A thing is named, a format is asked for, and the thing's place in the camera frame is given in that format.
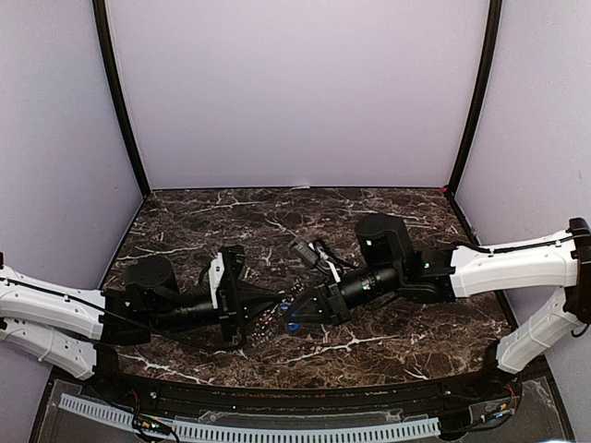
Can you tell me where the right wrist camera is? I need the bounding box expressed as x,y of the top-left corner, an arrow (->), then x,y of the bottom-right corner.
288,237 -> 356,282

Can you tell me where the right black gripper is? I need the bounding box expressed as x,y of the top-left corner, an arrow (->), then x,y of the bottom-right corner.
283,262 -> 403,327

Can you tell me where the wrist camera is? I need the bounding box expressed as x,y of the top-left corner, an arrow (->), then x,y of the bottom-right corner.
288,237 -> 356,282
198,245 -> 246,318

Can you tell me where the right black frame post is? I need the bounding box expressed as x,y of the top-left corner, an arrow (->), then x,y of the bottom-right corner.
445,0 -> 502,199

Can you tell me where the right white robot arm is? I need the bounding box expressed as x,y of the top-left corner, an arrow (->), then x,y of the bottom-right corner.
283,213 -> 590,401

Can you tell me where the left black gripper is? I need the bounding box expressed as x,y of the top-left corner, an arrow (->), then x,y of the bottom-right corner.
149,281 -> 283,344

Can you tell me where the grey crescent key organizer plate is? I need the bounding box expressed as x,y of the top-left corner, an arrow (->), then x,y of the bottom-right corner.
248,280 -> 304,348

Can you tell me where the left black frame post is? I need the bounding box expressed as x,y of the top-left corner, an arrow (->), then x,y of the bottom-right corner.
91,0 -> 151,198

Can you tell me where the black frame post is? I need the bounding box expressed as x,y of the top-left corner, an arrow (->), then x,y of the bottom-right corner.
445,0 -> 502,199
91,0 -> 151,198

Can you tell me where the grey slotted cable duct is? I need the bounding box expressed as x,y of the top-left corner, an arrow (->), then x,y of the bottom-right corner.
58,394 -> 441,442

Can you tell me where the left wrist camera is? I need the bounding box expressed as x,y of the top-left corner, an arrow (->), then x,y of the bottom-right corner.
198,245 -> 246,318

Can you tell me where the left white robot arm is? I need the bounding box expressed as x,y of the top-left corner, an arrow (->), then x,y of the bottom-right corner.
1,246 -> 281,402

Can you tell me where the black front rail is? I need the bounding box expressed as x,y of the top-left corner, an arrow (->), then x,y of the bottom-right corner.
88,372 -> 522,415

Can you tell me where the blue key tag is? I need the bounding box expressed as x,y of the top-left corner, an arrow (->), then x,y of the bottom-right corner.
279,302 -> 301,332

